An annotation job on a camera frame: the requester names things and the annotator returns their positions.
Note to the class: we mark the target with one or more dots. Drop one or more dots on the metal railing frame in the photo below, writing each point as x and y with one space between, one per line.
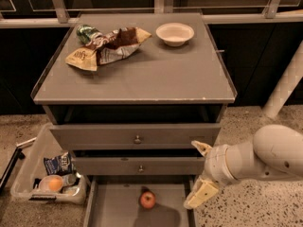
61 13

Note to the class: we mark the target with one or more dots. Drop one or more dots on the white paper bowl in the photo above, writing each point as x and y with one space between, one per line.
175 34

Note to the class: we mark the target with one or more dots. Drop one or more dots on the grey top drawer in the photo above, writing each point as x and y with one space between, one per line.
133 136

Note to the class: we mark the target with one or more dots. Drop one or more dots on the white diagonal pole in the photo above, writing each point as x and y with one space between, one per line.
286 85

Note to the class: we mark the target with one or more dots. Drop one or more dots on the grey drawer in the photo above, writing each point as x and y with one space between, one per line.
133 136
114 202
111 166

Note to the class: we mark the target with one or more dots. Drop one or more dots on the blue snack bag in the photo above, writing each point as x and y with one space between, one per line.
59 165

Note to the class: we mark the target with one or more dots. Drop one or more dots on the grey drawer cabinet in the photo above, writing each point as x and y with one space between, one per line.
158 84

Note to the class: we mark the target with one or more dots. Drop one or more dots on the orange fruit cup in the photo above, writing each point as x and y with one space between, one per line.
51 183

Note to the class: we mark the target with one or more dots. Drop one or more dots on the green soda can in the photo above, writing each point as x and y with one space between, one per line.
87 34

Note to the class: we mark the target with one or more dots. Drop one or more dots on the clear plastic bin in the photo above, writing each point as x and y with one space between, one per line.
25 187

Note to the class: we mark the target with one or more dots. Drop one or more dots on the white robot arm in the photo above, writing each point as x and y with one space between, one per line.
275 153

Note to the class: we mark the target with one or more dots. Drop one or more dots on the brown crumpled chip bag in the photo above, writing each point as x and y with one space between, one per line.
103 49

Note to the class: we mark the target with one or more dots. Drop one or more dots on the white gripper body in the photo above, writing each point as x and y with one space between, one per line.
215 165

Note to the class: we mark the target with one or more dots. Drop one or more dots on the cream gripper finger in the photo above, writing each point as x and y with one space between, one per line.
203 148
202 191

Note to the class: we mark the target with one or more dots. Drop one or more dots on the grey middle drawer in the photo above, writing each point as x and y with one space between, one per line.
111 166

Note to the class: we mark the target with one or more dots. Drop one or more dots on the red apple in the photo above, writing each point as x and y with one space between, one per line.
147 200

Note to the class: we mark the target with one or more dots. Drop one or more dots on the grey bottom drawer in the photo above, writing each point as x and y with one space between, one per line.
114 202

